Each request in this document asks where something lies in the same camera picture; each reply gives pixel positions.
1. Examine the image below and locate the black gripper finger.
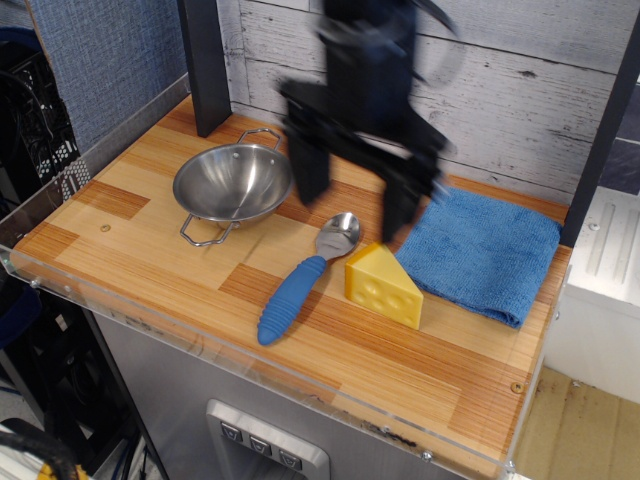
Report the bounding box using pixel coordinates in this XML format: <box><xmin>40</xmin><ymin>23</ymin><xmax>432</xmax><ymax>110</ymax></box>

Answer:
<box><xmin>382</xmin><ymin>175</ymin><xmax>430</xmax><ymax>243</ymax></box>
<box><xmin>289</xmin><ymin>137</ymin><xmax>330</xmax><ymax>205</ymax></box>

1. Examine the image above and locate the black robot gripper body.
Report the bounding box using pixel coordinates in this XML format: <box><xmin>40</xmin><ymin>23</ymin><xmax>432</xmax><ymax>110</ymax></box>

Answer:
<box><xmin>280</xmin><ymin>1</ymin><xmax>453</xmax><ymax>188</ymax></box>

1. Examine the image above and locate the yellow cheese wedge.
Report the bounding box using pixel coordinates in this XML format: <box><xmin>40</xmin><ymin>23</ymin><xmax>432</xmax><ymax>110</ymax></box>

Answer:
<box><xmin>345</xmin><ymin>242</ymin><xmax>424</xmax><ymax>330</ymax></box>

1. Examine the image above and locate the stainless steel pot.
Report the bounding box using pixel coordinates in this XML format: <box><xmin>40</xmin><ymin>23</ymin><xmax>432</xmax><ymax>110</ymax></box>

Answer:
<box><xmin>173</xmin><ymin>128</ymin><xmax>294</xmax><ymax>247</ymax></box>

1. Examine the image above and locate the stainless steel cabinet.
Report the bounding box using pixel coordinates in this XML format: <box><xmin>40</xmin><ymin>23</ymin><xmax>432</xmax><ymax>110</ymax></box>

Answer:
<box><xmin>92</xmin><ymin>314</ymin><xmax>481</xmax><ymax>480</ymax></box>

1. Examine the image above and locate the blue folded cloth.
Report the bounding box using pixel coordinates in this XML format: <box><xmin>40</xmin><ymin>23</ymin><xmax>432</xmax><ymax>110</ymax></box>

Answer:
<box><xmin>396</xmin><ymin>188</ymin><xmax>562</xmax><ymax>329</ymax></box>

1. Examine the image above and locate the white ribbed side unit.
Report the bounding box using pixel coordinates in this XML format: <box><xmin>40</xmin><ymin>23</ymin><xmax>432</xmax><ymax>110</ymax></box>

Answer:
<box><xmin>544</xmin><ymin>187</ymin><xmax>639</xmax><ymax>403</ymax></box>

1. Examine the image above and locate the black equipment rack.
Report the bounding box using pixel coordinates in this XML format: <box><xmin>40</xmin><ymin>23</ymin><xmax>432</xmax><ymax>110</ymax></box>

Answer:
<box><xmin>1</xmin><ymin>26</ymin><xmax>79</xmax><ymax>216</ymax></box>

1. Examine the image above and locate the button control panel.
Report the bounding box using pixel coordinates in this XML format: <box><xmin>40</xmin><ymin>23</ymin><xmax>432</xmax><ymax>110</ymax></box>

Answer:
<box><xmin>206</xmin><ymin>399</ymin><xmax>331</xmax><ymax>479</ymax></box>

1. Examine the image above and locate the yellow tape wrapped object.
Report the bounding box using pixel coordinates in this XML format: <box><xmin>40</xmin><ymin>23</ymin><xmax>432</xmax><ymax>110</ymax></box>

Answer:
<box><xmin>36</xmin><ymin>462</ymin><xmax>90</xmax><ymax>480</ymax></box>

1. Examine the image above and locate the blue handled metal spoon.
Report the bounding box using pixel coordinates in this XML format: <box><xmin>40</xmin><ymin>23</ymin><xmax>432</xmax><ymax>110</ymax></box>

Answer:
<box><xmin>257</xmin><ymin>212</ymin><xmax>361</xmax><ymax>346</ymax></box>

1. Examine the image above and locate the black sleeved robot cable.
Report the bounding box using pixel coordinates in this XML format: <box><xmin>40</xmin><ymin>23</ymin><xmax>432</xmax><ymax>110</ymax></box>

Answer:
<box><xmin>409</xmin><ymin>0</ymin><xmax>469</xmax><ymax>91</ymax></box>

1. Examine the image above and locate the dark left vertical post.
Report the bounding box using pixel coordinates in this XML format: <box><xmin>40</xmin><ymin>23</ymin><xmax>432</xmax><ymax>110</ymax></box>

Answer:
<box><xmin>177</xmin><ymin>0</ymin><xmax>232</xmax><ymax>137</ymax></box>

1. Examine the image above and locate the dark vertical post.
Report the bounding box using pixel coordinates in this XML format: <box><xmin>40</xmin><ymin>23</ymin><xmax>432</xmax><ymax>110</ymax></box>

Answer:
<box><xmin>177</xmin><ymin>0</ymin><xmax>232</xmax><ymax>137</ymax></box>
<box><xmin>560</xmin><ymin>15</ymin><xmax>639</xmax><ymax>248</ymax></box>

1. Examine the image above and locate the dark right vertical post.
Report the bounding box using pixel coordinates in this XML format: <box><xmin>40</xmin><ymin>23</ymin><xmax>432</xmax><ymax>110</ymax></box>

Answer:
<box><xmin>560</xmin><ymin>15</ymin><xmax>639</xmax><ymax>248</ymax></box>

